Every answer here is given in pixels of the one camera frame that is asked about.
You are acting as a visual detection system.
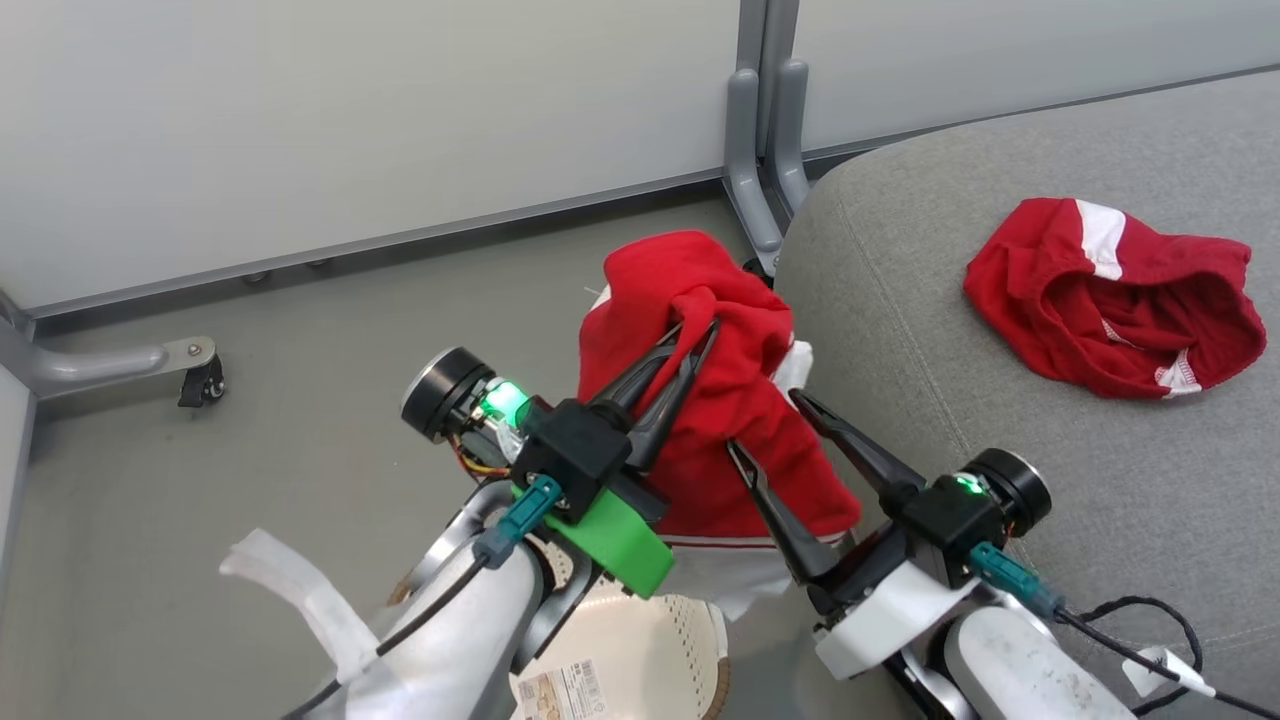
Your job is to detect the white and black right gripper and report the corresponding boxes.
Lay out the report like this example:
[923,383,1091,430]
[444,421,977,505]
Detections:
[727,391,1053,681]

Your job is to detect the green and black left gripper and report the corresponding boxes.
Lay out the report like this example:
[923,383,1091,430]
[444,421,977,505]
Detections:
[400,320,721,601]

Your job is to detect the red shirt with white trim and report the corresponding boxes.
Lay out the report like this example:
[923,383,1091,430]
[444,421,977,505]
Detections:
[577,230,864,622]

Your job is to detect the red shorts with white stripes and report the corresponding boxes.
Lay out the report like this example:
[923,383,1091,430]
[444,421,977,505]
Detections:
[963,197,1269,401]

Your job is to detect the grey fabric sofa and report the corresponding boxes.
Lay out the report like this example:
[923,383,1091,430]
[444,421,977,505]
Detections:
[775,70,1280,720]

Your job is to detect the white perforated laundry basket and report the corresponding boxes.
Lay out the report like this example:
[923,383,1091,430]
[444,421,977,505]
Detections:
[390,540,732,720]

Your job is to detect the upright grey partition foot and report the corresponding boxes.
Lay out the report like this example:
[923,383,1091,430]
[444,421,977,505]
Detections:
[723,67,783,276]
[771,58,813,219]

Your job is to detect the barcode sticker label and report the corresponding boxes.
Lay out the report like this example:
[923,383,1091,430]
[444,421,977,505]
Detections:
[514,658,610,720]

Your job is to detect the white translucent tape strip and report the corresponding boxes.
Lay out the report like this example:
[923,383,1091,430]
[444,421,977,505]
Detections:
[220,528,401,693]

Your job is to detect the long grey partition foot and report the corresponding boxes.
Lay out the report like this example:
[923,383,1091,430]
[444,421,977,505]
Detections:
[0,290,217,401]

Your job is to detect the white cable label tag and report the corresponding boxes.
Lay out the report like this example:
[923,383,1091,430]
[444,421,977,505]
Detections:
[1122,645,1218,700]

